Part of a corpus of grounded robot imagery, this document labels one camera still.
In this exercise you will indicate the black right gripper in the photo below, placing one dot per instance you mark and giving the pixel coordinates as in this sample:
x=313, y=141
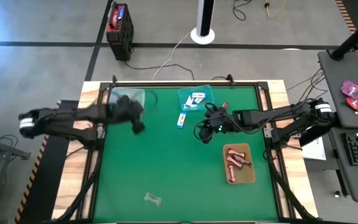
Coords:
x=219, y=119

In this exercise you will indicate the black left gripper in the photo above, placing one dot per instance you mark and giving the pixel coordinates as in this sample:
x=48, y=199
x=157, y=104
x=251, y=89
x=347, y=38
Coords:
x=126, y=110

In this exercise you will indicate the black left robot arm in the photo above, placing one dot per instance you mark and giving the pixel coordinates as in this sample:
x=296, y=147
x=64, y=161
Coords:
x=67, y=118

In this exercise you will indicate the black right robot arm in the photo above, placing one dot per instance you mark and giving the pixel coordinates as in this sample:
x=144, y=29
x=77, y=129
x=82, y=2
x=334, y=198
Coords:
x=275, y=115

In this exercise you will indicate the purple candy bag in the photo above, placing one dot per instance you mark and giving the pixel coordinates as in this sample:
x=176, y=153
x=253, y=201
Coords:
x=350, y=88

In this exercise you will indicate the teal plastic bin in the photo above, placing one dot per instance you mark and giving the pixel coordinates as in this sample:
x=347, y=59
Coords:
x=208, y=104

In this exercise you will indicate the clear plastic bin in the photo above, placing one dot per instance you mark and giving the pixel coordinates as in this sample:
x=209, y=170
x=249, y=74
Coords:
x=137, y=92

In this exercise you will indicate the red black equipment case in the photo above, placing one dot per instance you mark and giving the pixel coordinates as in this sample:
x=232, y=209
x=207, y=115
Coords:
x=120, y=31

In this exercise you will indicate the white black pole stand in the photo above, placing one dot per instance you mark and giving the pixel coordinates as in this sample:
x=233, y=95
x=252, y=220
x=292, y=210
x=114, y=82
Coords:
x=203, y=31

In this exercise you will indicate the black desk support beam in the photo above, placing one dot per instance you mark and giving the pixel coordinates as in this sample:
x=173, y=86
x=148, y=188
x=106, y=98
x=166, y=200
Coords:
x=314, y=133

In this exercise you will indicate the white paper sheet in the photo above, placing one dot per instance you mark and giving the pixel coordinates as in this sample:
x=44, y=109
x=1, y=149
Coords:
x=314, y=149

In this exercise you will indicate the yellow black hazard tape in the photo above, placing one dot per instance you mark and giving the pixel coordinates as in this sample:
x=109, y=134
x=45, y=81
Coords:
x=346, y=15
x=33, y=174

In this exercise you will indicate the grey side desk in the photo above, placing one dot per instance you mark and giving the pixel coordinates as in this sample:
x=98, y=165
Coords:
x=337, y=93

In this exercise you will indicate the dark grey keyboard desk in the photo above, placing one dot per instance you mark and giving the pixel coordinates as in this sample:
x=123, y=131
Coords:
x=353, y=180

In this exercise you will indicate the black stand pole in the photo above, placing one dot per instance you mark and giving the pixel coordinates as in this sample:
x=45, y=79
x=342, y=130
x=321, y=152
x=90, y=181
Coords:
x=353, y=39

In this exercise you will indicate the black table frame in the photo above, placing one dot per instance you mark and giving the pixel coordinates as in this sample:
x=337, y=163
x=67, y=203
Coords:
x=182, y=83

